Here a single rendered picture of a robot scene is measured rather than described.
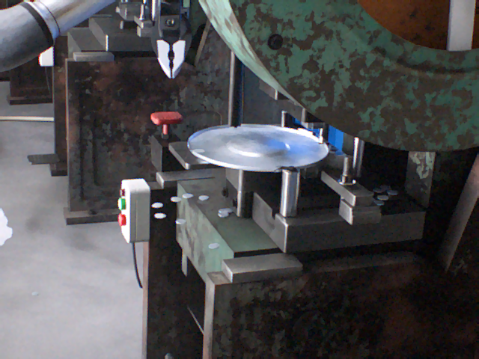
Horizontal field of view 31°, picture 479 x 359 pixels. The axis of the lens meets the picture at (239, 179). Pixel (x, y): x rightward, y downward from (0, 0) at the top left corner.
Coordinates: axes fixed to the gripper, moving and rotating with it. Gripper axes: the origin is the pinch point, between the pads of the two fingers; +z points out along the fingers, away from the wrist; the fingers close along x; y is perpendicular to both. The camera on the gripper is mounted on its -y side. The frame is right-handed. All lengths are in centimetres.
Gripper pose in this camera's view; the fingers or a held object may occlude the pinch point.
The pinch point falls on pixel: (171, 72)
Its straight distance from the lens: 197.5
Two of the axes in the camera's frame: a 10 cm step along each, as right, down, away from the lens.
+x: -10.0, -0.2, 0.1
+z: -0.2, 9.3, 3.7
